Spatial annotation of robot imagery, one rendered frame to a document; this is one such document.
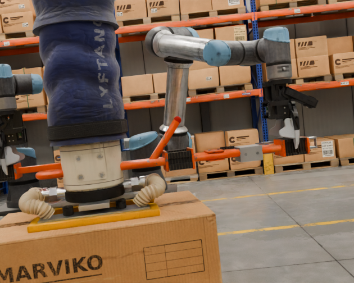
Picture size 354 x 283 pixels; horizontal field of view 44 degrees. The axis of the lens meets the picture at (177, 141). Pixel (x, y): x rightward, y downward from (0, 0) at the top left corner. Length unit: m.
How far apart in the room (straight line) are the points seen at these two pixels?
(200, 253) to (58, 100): 0.54
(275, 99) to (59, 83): 0.63
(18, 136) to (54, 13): 0.50
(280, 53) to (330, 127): 8.85
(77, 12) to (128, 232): 0.58
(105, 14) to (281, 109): 0.57
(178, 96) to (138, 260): 0.80
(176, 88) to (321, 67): 7.16
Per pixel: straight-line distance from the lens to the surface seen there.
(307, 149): 1.38
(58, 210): 1.37
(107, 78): 1.22
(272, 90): 1.36
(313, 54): 8.79
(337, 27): 10.37
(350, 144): 8.98
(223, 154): 1.30
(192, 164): 1.27
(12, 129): 1.55
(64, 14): 1.22
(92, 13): 1.23
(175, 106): 1.76
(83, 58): 1.20
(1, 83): 1.56
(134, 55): 9.77
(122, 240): 1.13
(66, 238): 1.13
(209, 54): 1.34
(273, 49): 1.36
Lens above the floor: 1.34
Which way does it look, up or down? 4 degrees down
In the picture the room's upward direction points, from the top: 6 degrees counter-clockwise
